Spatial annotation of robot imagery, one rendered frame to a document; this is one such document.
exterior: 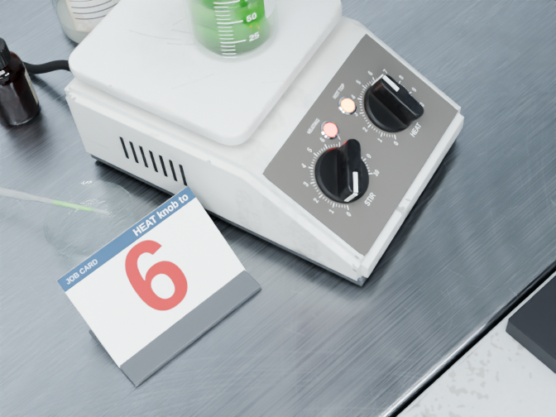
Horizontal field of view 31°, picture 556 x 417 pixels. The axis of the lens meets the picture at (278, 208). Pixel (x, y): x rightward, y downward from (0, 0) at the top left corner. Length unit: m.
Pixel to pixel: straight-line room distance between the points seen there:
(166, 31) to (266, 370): 0.20
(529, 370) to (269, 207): 0.16
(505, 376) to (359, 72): 0.19
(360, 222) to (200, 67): 0.12
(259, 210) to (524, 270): 0.15
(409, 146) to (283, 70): 0.09
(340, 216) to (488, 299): 0.10
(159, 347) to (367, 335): 0.11
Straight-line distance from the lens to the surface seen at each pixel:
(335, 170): 0.55
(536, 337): 0.55
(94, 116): 0.59
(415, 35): 0.69
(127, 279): 0.56
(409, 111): 0.57
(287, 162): 0.54
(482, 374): 0.55
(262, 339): 0.56
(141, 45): 0.58
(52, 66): 0.67
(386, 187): 0.56
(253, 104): 0.54
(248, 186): 0.54
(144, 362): 0.56
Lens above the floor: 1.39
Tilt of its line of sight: 55 degrees down
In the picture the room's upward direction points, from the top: 7 degrees counter-clockwise
